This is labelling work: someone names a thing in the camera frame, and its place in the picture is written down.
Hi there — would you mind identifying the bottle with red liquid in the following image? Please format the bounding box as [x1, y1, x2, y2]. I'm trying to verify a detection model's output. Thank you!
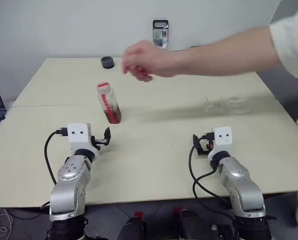
[97, 86, 123, 125]

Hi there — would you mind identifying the marker pen pack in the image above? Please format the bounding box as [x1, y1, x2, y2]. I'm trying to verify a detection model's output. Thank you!
[152, 19, 169, 50]

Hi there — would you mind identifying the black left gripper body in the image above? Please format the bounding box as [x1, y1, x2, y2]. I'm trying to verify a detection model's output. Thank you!
[90, 135, 109, 151]

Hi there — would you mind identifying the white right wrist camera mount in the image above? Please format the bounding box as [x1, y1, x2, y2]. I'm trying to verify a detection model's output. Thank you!
[207, 126, 233, 161]

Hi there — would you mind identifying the white bottle cap red tape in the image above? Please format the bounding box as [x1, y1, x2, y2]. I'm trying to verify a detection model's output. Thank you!
[96, 81, 112, 95]

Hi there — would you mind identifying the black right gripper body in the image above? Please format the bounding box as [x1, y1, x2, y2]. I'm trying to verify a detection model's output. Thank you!
[196, 133, 215, 158]

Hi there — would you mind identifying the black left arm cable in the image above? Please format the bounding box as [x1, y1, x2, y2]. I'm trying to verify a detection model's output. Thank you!
[44, 126, 69, 186]

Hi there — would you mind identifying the person's white shirt sleeve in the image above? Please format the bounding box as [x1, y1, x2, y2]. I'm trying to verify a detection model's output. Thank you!
[268, 6, 298, 78]

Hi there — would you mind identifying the person's bare hand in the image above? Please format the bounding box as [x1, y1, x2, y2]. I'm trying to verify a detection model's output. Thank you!
[122, 39, 181, 83]

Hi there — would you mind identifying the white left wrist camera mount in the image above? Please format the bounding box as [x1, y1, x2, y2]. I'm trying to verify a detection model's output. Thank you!
[67, 122, 99, 151]

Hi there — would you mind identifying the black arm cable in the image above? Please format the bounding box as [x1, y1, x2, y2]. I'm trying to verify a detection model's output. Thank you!
[188, 131, 237, 221]
[44, 126, 69, 186]

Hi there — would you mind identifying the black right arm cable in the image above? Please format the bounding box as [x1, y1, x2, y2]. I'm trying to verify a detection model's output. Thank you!
[188, 131, 237, 221]

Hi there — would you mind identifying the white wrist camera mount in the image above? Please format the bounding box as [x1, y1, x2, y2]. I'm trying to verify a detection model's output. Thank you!
[207, 126, 233, 161]
[67, 122, 99, 151]

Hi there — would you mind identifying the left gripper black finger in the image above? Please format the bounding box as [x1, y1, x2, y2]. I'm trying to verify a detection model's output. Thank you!
[103, 126, 112, 146]

